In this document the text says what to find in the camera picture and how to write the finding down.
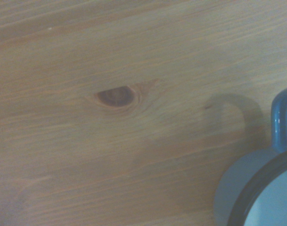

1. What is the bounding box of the blue enamel mug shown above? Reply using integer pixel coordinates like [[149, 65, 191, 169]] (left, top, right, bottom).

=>
[[213, 86, 287, 226]]

